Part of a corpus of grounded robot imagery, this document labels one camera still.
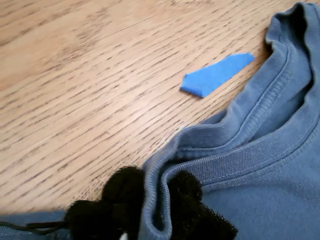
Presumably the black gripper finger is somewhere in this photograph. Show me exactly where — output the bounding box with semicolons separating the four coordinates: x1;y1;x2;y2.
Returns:
166;170;239;240
65;164;146;240

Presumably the blue printed T-shirt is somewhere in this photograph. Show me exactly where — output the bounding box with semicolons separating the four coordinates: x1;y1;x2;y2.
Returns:
0;1;320;240

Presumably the short blue tape piece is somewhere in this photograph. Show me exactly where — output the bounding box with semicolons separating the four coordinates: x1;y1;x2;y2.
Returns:
179;52;256;99

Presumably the thin black cable tie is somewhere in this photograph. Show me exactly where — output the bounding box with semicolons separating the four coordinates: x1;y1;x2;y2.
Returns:
0;220;68;236

